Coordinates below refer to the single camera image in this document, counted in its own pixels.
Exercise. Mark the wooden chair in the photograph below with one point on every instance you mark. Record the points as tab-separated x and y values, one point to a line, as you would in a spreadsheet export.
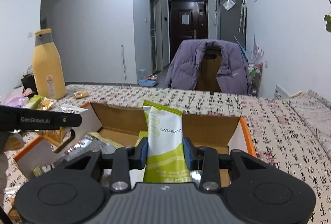
207	80

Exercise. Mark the pink woven blanket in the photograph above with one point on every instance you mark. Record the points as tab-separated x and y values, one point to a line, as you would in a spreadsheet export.
315	112

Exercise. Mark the calligraphy print tablecloth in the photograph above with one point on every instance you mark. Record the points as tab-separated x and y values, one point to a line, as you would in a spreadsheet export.
279	135

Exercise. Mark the small gold snack packet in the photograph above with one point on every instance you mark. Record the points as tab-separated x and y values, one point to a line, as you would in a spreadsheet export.
79	95

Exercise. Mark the dark entrance door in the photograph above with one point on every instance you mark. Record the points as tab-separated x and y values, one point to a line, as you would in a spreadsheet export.
187	21

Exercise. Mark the purple puffer jacket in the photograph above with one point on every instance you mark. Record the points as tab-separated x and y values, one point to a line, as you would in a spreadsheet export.
233	76

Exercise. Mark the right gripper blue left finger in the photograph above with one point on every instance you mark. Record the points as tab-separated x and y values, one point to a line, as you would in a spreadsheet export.
143	152

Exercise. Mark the grey refrigerator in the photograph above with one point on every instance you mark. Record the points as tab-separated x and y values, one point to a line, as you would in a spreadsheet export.
231	21

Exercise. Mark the purple tissue pack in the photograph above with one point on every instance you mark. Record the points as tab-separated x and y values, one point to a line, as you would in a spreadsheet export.
17	98

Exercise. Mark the large yellow thermos bottle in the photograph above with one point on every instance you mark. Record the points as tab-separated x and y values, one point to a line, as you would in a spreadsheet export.
47	67

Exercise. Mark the green snack bar packet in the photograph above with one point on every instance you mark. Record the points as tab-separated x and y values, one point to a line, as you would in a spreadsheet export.
165	161

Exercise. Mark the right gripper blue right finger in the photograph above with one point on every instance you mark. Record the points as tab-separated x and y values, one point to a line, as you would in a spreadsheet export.
190	155

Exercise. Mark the orange cardboard tray box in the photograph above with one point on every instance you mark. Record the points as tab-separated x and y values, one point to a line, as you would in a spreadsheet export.
122	125

